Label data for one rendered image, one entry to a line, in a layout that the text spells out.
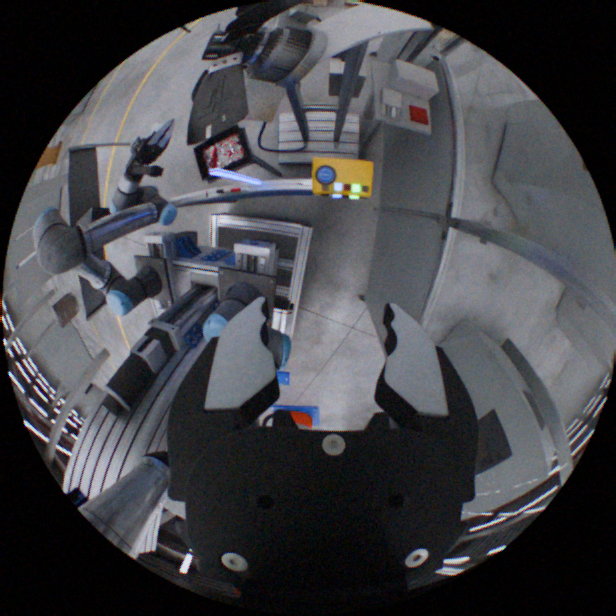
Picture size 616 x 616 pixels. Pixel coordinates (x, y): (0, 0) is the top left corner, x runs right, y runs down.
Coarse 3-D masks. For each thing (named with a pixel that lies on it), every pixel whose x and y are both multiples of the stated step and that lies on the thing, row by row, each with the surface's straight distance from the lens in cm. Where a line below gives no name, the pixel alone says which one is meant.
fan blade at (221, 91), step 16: (240, 64) 60; (208, 80) 62; (224, 80) 58; (240, 80) 55; (208, 96) 57; (224, 96) 53; (240, 96) 50; (192, 112) 61; (208, 112) 54; (224, 112) 50; (240, 112) 46; (192, 128) 58; (224, 128) 48; (192, 144) 57
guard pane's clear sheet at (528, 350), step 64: (448, 64) 106; (512, 128) 67; (512, 192) 60; (576, 192) 53; (448, 256) 75; (512, 256) 56; (576, 256) 49; (448, 320) 73; (512, 320) 55; (576, 320) 48; (512, 384) 56; (576, 384) 49; (512, 448) 59; (576, 448) 52; (512, 512) 65
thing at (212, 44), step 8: (216, 32) 68; (256, 32) 69; (216, 40) 66; (232, 40) 66; (240, 40) 67; (248, 40) 68; (256, 40) 66; (208, 48) 66; (216, 48) 66; (224, 48) 66; (232, 48) 66; (240, 48) 68; (248, 48) 65; (224, 56) 68; (248, 56) 66
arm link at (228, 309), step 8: (224, 304) 57; (232, 304) 56; (240, 304) 57; (216, 312) 54; (224, 312) 53; (232, 312) 53; (208, 320) 53; (216, 320) 51; (224, 320) 50; (208, 328) 52; (216, 328) 50; (208, 336) 54; (216, 336) 52
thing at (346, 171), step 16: (320, 160) 53; (336, 160) 53; (352, 160) 53; (336, 176) 52; (352, 176) 52; (368, 176) 53; (320, 192) 51; (336, 192) 52; (352, 192) 52; (368, 192) 53
